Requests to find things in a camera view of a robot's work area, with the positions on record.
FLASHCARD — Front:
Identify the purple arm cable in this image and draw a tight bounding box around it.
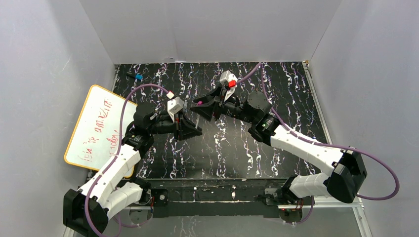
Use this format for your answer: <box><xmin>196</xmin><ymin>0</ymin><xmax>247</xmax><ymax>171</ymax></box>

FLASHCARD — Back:
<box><xmin>84</xmin><ymin>84</ymin><xmax>174</xmax><ymax>237</ymax></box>
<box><xmin>235</xmin><ymin>62</ymin><xmax>401</xmax><ymax>225</ymax></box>

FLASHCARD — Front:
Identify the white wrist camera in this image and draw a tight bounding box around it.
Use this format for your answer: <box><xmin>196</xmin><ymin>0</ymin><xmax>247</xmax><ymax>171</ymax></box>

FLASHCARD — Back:
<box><xmin>167</xmin><ymin>97</ymin><xmax>184</xmax><ymax>123</ymax></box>
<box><xmin>219</xmin><ymin>70</ymin><xmax>238</xmax><ymax>102</ymax></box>

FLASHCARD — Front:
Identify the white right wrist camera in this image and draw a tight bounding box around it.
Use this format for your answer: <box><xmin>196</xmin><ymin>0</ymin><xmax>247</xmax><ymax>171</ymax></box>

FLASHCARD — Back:
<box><xmin>219</xmin><ymin>70</ymin><xmax>238</xmax><ymax>102</ymax></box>

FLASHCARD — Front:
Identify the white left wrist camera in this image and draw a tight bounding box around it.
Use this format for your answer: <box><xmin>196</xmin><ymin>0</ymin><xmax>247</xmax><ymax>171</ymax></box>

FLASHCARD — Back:
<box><xmin>167</xmin><ymin>97</ymin><xmax>184</xmax><ymax>123</ymax></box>

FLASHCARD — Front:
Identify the blue capped black marker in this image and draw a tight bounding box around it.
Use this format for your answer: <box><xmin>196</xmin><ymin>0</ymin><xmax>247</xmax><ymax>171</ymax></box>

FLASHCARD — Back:
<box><xmin>126</xmin><ymin>72</ymin><xmax>143</xmax><ymax>80</ymax></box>

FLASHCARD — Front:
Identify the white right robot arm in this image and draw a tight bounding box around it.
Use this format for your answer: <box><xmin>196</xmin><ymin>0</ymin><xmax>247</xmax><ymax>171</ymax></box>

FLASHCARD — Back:
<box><xmin>190</xmin><ymin>85</ymin><xmax>367</xmax><ymax>203</ymax></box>

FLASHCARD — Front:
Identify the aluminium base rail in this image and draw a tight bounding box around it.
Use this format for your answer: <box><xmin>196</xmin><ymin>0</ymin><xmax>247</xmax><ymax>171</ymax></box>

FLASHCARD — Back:
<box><xmin>64</xmin><ymin>179</ymin><xmax>372</xmax><ymax>237</ymax></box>

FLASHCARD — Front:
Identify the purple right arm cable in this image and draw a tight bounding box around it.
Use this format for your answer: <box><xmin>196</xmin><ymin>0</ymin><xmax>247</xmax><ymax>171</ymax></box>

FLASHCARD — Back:
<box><xmin>235</xmin><ymin>62</ymin><xmax>401</xmax><ymax>225</ymax></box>

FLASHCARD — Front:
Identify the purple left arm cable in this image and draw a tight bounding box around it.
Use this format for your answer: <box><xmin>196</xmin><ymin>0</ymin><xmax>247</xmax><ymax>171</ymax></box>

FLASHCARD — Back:
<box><xmin>84</xmin><ymin>84</ymin><xmax>174</xmax><ymax>237</ymax></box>

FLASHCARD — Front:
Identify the yellow framed whiteboard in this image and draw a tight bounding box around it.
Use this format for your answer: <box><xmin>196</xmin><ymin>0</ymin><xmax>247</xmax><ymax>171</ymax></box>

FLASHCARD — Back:
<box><xmin>64</xmin><ymin>85</ymin><xmax>125</xmax><ymax>170</ymax></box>

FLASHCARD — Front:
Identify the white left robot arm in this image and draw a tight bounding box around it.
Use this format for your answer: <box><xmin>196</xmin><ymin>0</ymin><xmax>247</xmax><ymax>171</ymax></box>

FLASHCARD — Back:
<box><xmin>63</xmin><ymin>104</ymin><xmax>202</xmax><ymax>237</ymax></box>

